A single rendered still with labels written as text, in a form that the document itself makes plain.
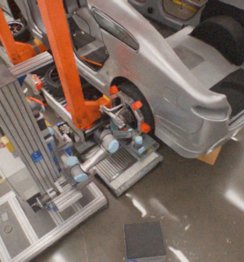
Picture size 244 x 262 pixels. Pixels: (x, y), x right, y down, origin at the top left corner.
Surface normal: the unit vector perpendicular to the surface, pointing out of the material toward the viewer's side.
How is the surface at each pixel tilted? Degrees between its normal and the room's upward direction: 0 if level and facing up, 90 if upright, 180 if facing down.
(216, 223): 0
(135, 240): 0
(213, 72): 21
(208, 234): 0
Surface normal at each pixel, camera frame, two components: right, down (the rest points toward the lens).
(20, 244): -0.07, -0.64
